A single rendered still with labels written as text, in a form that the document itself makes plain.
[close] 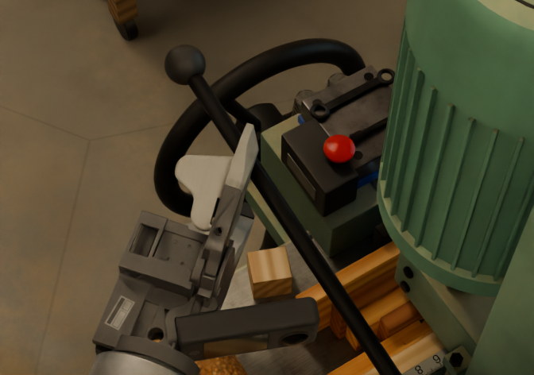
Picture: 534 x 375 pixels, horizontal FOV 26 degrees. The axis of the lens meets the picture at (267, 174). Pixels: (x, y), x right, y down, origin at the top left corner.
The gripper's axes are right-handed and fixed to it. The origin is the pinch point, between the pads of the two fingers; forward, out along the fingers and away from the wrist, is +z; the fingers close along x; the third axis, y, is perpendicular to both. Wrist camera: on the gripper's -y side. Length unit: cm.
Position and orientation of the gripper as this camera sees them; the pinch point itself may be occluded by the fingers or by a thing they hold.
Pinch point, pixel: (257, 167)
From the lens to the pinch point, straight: 100.1
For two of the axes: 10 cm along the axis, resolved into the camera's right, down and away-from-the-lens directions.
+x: -0.4, 4.6, 8.9
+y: -9.5, -3.0, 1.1
